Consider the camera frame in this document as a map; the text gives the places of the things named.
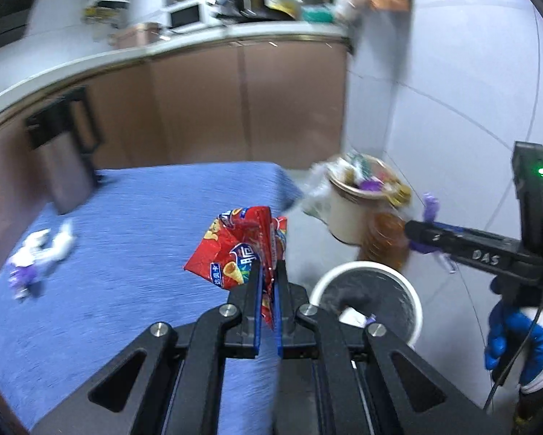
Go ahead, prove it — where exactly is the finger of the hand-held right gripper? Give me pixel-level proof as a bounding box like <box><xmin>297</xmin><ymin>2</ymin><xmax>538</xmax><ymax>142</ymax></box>
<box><xmin>404</xmin><ymin>219</ymin><xmax>463</xmax><ymax>257</ymax></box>

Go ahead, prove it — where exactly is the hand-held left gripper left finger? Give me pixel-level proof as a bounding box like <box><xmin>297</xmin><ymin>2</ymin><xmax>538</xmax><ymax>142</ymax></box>
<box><xmin>33</xmin><ymin>268</ymin><xmax>276</xmax><ymax>435</ymax></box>

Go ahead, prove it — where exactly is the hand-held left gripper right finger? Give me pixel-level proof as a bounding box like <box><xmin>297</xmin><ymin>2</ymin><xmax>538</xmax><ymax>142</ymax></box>
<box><xmin>273</xmin><ymin>260</ymin><xmax>510</xmax><ymax>435</ymax></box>

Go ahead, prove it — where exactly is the white bin with black liner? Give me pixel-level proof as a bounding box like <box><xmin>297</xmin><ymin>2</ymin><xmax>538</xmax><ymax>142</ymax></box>
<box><xmin>308</xmin><ymin>260</ymin><xmax>423</xmax><ymax>352</ymax></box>

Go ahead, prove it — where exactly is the red snack bag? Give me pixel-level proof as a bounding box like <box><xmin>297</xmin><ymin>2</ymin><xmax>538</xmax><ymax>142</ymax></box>
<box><xmin>183</xmin><ymin>205</ymin><xmax>289</xmax><ymax>331</ymax></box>

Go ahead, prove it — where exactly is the person's right hand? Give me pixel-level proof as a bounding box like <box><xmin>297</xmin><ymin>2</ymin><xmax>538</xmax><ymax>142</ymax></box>
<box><xmin>484</xmin><ymin>275</ymin><xmax>543</xmax><ymax>396</ymax></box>

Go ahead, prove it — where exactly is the brown bottle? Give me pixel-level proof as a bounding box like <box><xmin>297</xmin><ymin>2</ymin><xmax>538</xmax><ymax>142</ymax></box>
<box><xmin>359</xmin><ymin>211</ymin><xmax>412</xmax><ymax>273</ymax></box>

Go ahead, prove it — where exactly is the beige full bin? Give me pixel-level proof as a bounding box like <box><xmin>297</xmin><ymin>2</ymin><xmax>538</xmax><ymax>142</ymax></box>
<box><xmin>325</xmin><ymin>154</ymin><xmax>412</xmax><ymax>246</ymax></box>

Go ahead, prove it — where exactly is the blue towel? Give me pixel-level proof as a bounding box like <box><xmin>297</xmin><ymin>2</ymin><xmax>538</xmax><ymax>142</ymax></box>
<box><xmin>0</xmin><ymin>161</ymin><xmax>305</xmax><ymax>435</ymax></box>

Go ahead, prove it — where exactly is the purple and white wrapper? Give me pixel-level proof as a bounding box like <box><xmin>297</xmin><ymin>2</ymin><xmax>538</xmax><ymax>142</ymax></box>
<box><xmin>6</xmin><ymin>218</ymin><xmax>78</xmax><ymax>301</ymax></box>

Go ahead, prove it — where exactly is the grey electric kettle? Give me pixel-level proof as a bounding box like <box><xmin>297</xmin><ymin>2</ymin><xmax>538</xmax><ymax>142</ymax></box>
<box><xmin>24</xmin><ymin>85</ymin><xmax>105</xmax><ymax>215</ymax></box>

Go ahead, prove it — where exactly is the clear hanging plastic bag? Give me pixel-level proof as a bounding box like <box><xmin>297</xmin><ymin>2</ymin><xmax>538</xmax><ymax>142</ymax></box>
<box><xmin>335</xmin><ymin>0</ymin><xmax>368</xmax><ymax>24</ymax></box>

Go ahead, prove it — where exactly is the green plastic bag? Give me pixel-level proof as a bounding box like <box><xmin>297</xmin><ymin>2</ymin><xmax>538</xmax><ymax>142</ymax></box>
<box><xmin>301</xmin><ymin>4</ymin><xmax>336</xmax><ymax>24</ymax></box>

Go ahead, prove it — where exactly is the brown rice cooker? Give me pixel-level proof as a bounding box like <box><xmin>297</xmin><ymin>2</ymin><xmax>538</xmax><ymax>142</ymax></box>
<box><xmin>114</xmin><ymin>22</ymin><xmax>161</xmax><ymax>49</ymax></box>

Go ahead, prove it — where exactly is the white microwave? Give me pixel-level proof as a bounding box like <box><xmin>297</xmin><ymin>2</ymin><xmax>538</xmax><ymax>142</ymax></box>
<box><xmin>165</xmin><ymin>0</ymin><xmax>209</xmax><ymax>30</ymax></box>

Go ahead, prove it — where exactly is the white water heater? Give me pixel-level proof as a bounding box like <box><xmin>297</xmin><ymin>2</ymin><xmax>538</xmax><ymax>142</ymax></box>
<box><xmin>83</xmin><ymin>0</ymin><xmax>131</xmax><ymax>23</ymax></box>

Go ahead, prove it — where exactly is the black cable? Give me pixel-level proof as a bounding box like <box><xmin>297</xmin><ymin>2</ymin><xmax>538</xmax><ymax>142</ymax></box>
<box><xmin>482</xmin><ymin>211</ymin><xmax>543</xmax><ymax>413</ymax></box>

